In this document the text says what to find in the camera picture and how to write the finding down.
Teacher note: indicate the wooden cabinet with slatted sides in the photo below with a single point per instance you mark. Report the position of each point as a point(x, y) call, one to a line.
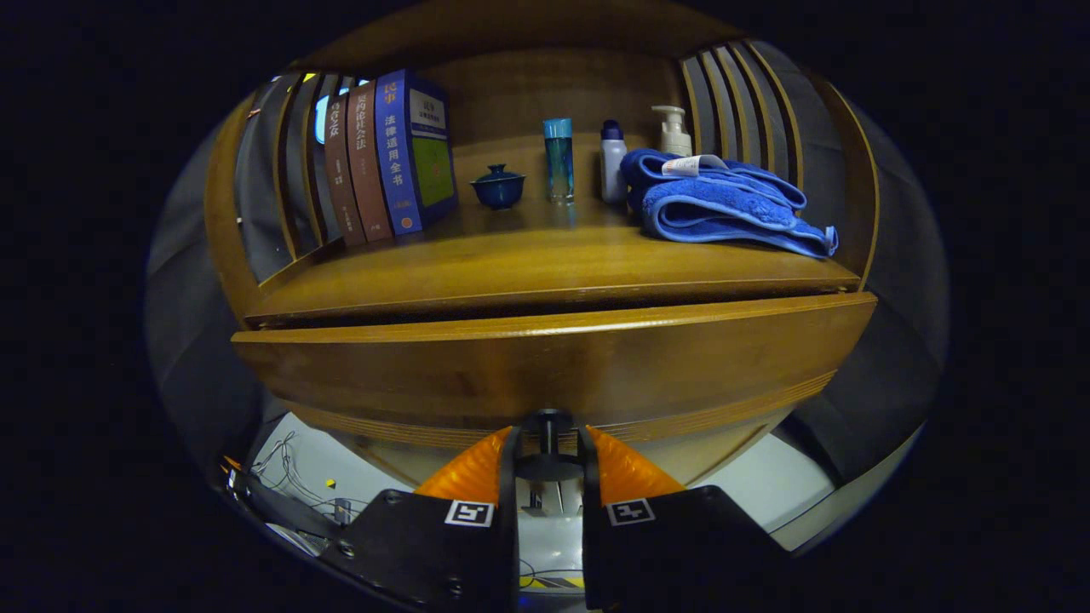
point(528, 94)

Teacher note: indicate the wooden drawer with black knob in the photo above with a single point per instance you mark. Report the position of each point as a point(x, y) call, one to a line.
point(553, 366)

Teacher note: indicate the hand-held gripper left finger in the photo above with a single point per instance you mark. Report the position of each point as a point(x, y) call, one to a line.
point(509, 528)

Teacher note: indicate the small white bottle blue cap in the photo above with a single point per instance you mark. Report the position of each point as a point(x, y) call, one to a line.
point(612, 166)

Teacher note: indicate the reddish brown book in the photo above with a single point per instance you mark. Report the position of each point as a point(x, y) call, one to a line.
point(368, 162)

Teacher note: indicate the blue lidded teacup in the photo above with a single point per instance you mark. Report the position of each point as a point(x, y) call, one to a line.
point(498, 189)

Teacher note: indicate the teal glass bottle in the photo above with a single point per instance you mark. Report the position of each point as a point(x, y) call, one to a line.
point(559, 162)

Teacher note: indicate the blue book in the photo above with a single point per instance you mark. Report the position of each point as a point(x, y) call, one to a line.
point(396, 153)

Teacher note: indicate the blue folded towel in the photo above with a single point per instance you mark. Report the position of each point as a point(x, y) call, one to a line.
point(724, 213)

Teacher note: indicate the white pump bottle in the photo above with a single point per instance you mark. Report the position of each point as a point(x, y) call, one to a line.
point(674, 136)

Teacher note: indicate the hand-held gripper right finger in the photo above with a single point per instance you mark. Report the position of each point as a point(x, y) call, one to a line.
point(591, 528)

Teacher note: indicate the dark brown book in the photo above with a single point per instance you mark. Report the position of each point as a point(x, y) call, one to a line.
point(342, 170)

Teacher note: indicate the wooden countertop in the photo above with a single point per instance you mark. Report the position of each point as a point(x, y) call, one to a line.
point(528, 255)

